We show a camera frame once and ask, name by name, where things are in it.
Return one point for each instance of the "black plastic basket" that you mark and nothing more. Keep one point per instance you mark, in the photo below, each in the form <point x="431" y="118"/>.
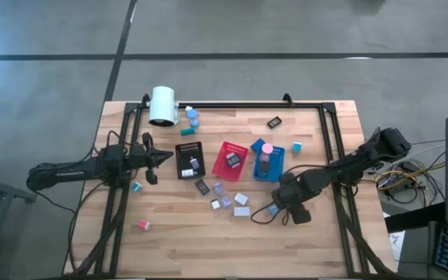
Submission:
<point x="183" y="155"/>

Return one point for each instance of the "black desk foot bar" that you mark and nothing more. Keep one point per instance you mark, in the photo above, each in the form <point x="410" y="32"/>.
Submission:
<point x="414" y="218"/>

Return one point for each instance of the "black digital clock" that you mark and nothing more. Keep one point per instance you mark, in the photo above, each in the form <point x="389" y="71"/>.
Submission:
<point x="233" y="159"/>
<point x="274" y="122"/>
<point x="202" y="187"/>

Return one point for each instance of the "grey metal stand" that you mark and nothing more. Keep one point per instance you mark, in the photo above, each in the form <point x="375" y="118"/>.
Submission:
<point x="2" y="189"/>

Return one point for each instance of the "flat white box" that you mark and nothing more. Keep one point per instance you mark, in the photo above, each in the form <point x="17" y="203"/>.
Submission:
<point x="242" y="211"/>

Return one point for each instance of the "small teal cube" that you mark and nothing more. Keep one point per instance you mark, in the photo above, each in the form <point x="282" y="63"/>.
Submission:
<point x="136" y="187"/>
<point x="297" y="146"/>

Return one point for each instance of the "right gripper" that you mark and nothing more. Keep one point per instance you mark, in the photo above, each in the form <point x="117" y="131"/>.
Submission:
<point x="296" y="192"/>

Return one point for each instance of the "white paper on floor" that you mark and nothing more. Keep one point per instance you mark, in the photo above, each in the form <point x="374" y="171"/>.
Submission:
<point x="396" y="241"/>

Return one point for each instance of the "small pink cube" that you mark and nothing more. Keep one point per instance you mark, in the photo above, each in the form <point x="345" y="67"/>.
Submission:
<point x="144" y="225"/>

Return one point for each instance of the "purple wall charger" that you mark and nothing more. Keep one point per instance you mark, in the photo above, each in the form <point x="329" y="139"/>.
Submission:
<point x="194" y="162"/>

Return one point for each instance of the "blue plastic basket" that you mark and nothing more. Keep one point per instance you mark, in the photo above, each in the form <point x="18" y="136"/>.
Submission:
<point x="276" y="171"/>

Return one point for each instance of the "pink-capped hourglass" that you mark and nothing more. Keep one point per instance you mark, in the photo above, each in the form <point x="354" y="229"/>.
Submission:
<point x="267" y="148"/>

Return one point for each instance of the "small white wall charger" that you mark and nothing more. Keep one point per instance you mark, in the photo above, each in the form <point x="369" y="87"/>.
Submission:
<point x="215" y="204"/>

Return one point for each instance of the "large white wall charger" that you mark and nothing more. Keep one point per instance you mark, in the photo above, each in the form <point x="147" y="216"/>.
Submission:
<point x="187" y="173"/>

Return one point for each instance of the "black frame clamp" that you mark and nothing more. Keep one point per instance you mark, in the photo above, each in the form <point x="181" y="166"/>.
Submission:
<point x="287" y="99"/>
<point x="145" y="99"/>

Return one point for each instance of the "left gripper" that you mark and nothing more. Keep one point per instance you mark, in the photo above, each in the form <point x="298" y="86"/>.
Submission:
<point x="142" y="159"/>

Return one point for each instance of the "red plastic basket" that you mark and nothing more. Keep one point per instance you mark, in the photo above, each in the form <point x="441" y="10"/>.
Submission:
<point x="220" y="171"/>

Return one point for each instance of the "white cylinder lamp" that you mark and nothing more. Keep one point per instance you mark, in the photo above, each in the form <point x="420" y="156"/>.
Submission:
<point x="162" y="103"/>

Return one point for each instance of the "small white cap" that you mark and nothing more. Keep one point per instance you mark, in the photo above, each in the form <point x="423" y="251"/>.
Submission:
<point x="188" y="108"/>

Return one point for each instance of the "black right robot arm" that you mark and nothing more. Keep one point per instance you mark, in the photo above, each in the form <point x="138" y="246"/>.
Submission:
<point x="348" y="161"/>

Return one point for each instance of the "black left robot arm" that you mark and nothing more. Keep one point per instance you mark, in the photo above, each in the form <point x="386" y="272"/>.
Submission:
<point x="64" y="173"/>

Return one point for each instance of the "teal eraser block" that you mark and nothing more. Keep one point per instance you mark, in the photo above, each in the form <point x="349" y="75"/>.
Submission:
<point x="187" y="131"/>

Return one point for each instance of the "small white box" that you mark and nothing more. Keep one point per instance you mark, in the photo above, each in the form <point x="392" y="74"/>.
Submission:
<point x="241" y="198"/>

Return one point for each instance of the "dark blue box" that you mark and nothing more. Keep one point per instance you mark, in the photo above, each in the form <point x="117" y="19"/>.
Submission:
<point x="255" y="144"/>

